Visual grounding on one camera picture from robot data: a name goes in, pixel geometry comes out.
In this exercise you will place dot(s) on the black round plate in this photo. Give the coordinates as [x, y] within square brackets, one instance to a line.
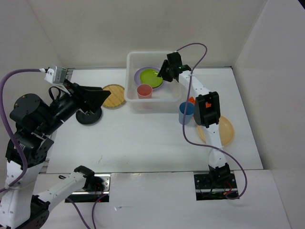
[88, 119]

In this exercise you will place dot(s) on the beige plastic plate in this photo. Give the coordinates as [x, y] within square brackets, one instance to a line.
[226, 133]

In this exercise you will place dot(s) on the translucent white plastic bin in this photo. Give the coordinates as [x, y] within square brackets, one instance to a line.
[165, 99]

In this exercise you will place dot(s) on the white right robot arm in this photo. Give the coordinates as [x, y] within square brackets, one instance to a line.
[206, 114]

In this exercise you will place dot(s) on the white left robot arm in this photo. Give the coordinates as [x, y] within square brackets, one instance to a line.
[27, 152]

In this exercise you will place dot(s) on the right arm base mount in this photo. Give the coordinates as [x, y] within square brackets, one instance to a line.
[206, 190]

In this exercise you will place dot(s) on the purple plastic plate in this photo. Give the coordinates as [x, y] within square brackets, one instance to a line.
[137, 74]

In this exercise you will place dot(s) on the orange plastic plate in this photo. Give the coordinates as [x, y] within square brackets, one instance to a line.
[191, 100]

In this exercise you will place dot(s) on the green plastic plate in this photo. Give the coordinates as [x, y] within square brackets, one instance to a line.
[149, 76]

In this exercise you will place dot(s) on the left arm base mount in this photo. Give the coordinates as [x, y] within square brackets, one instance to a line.
[101, 188]

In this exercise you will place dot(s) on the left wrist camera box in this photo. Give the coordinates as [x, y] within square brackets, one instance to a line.
[56, 75]

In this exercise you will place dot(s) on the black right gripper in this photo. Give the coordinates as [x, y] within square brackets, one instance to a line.
[162, 71]

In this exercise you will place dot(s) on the blue plastic cup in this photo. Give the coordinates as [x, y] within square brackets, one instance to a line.
[186, 111]

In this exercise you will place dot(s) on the pink plastic cup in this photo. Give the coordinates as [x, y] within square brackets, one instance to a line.
[144, 91]

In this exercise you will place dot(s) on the round bamboo mat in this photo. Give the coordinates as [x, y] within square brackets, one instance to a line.
[116, 98]

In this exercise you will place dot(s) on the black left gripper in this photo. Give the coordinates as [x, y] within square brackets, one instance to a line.
[90, 98]

